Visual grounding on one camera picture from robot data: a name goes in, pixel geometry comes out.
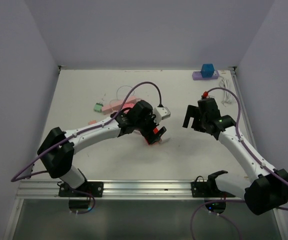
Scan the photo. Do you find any pink power strip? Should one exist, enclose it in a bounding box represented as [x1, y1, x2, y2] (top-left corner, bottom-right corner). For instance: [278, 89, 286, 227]
[102, 96, 138, 115]

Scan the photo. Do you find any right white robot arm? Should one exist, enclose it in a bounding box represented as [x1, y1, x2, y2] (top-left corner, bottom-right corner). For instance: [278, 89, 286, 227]
[183, 97, 288, 215]

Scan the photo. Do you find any thin light blue cable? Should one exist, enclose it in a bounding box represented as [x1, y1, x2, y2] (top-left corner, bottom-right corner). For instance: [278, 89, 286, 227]
[116, 85, 135, 100]

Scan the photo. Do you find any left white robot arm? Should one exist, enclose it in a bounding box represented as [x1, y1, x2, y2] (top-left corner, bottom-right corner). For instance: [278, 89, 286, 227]
[37, 100, 171, 197]

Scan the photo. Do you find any blue cube adapter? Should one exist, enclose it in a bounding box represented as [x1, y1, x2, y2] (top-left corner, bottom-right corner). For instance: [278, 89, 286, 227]
[200, 63, 215, 78]

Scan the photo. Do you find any salmon charger plug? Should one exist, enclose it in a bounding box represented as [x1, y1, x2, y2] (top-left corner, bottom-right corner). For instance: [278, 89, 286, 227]
[88, 120, 97, 125]

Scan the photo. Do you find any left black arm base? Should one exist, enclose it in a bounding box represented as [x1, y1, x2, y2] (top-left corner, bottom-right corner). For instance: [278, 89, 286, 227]
[57, 174, 104, 215]

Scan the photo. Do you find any red cube adapter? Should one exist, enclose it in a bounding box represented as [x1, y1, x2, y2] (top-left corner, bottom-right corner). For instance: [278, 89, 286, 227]
[144, 128, 161, 145]

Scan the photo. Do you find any pink plug adapter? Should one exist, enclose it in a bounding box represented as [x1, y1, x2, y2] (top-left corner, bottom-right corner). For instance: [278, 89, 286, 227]
[121, 103, 135, 113]

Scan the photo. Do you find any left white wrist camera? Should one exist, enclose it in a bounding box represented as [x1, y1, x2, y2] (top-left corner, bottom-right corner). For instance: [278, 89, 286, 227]
[152, 107, 171, 125]

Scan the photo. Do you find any white coiled power cord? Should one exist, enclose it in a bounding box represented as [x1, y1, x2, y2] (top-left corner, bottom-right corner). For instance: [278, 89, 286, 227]
[217, 76, 236, 106]

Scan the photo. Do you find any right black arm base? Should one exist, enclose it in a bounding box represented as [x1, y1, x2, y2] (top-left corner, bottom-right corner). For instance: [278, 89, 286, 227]
[190, 170, 235, 215]

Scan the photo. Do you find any aluminium front rail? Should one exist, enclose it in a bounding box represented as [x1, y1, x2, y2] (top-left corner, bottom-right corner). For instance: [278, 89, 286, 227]
[16, 177, 281, 201]

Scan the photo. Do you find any green plug adapter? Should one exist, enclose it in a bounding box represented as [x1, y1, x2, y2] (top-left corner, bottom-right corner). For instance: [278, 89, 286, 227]
[93, 102, 104, 113]

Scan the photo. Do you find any purple power strip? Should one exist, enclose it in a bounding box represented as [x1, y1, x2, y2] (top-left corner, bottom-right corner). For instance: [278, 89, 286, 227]
[192, 70, 221, 81]

